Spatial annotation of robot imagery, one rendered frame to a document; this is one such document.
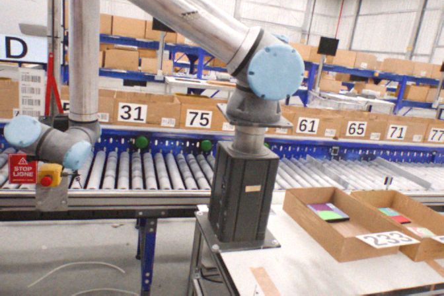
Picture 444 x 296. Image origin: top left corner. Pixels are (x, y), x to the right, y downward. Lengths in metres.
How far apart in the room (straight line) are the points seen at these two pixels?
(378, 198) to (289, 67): 1.08
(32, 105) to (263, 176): 0.90
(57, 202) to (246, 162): 0.83
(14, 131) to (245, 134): 0.68
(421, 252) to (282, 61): 0.92
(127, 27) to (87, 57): 5.42
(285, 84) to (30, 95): 0.96
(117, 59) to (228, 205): 5.32
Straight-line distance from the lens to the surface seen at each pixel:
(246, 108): 1.04
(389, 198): 1.82
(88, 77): 1.08
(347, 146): 2.51
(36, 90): 1.40
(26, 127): 1.04
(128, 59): 6.22
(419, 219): 1.76
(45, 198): 1.53
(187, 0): 0.85
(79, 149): 1.02
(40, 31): 1.48
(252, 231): 1.21
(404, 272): 1.36
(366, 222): 1.53
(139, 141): 1.96
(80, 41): 1.06
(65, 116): 1.35
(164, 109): 2.00
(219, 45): 0.85
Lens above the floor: 1.41
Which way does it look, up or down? 14 degrees down
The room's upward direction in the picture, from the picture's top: 8 degrees clockwise
